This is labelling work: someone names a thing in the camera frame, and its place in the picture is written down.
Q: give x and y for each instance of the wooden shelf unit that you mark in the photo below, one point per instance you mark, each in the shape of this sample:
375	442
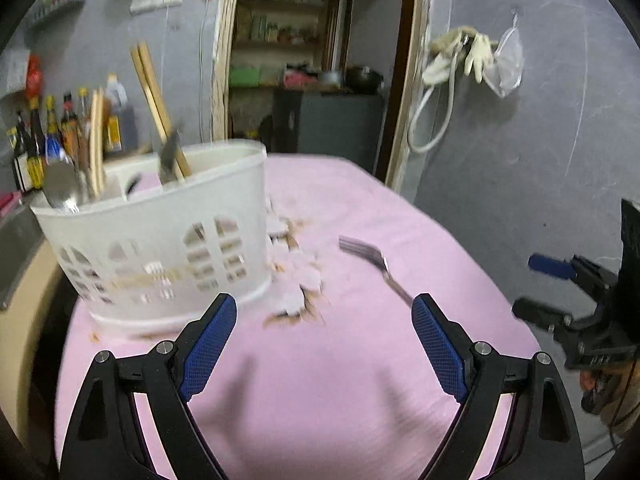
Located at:
280	20

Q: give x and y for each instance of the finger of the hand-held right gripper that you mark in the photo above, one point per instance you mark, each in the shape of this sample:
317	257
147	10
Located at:
537	312
550	264

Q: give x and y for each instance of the clear plastic bag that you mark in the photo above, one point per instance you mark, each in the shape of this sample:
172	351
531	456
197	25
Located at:
507	60

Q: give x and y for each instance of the dark grey cabinet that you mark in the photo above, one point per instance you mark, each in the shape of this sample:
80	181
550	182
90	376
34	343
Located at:
330	125

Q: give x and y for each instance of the wooden chopstick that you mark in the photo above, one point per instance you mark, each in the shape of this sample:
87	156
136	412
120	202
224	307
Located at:
93	135
157	95
147	95
101	135

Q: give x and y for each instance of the pink cloth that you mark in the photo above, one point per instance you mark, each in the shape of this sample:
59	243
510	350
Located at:
300	79

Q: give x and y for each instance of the pale rubber gloves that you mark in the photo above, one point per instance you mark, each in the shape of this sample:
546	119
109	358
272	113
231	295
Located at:
465	50

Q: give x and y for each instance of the white plastic utensil basket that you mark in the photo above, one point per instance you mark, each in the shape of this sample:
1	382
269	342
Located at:
150	240

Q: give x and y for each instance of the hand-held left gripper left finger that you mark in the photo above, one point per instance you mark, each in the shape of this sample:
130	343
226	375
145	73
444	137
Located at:
210	345

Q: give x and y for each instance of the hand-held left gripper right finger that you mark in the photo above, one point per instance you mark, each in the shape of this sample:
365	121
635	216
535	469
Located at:
440	350

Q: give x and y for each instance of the row of sauce bottles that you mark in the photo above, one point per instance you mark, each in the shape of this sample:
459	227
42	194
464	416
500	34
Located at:
55	135

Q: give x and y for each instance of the metal fork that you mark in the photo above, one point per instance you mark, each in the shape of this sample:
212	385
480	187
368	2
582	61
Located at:
380	262

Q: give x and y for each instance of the metal spoon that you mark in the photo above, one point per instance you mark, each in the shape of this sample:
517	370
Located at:
62	185

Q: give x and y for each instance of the pink floral tablecloth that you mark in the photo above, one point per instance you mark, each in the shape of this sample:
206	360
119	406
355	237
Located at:
325	360

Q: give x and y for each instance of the dark cooking pot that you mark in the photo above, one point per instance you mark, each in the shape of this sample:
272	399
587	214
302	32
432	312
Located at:
364	79

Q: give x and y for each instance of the wooden door frame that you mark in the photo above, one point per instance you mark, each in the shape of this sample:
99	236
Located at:
415	85

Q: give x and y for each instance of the metal pan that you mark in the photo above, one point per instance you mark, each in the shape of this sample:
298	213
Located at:
330	77

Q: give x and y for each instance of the green box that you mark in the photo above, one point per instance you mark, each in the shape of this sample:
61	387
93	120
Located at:
245	75

